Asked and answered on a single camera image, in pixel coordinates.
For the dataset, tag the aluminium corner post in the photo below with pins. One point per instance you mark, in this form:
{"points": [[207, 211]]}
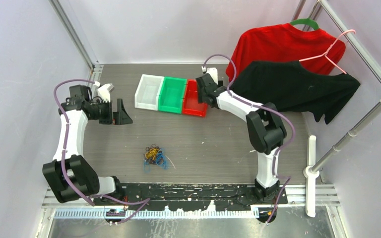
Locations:
{"points": [[70, 22]]}

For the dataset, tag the red t-shirt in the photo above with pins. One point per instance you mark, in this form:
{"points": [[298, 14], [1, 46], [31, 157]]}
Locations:
{"points": [[285, 43]]}

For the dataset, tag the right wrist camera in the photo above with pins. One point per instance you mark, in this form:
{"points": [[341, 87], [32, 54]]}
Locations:
{"points": [[212, 71]]}

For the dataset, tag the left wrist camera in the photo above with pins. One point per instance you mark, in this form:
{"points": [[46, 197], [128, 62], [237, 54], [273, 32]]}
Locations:
{"points": [[104, 92]]}

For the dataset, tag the green plastic bin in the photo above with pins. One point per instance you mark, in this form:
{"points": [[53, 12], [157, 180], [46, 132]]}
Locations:
{"points": [[172, 95]]}

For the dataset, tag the green hanger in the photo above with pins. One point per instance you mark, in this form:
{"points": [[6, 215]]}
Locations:
{"points": [[305, 21]]}

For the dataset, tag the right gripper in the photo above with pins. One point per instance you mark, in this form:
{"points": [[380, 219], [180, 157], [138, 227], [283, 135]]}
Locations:
{"points": [[220, 84]]}

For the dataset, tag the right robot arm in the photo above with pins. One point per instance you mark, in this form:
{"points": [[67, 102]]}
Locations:
{"points": [[266, 131]]}

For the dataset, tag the metal clothes rack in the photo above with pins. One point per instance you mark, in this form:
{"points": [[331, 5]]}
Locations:
{"points": [[351, 143]]}

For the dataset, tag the red plastic bin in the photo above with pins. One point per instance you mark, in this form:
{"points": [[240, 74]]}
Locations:
{"points": [[190, 105]]}

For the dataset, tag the white plastic bin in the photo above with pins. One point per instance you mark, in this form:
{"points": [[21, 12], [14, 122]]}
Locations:
{"points": [[148, 91]]}

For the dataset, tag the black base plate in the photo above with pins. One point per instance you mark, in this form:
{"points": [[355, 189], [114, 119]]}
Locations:
{"points": [[193, 197]]}

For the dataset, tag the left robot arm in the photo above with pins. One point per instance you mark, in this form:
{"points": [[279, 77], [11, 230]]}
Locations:
{"points": [[68, 175]]}

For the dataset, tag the black t-shirt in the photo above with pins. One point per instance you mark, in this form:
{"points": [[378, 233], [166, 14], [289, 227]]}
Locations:
{"points": [[292, 88]]}

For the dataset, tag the pink hanger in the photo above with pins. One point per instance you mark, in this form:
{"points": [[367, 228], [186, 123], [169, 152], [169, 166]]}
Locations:
{"points": [[325, 54]]}

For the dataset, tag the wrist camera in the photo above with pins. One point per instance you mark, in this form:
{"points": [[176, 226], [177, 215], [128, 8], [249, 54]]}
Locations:
{"points": [[104, 92], [212, 71]]}

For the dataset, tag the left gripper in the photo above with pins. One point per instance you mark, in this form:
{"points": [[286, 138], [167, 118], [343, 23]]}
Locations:
{"points": [[118, 118]]}

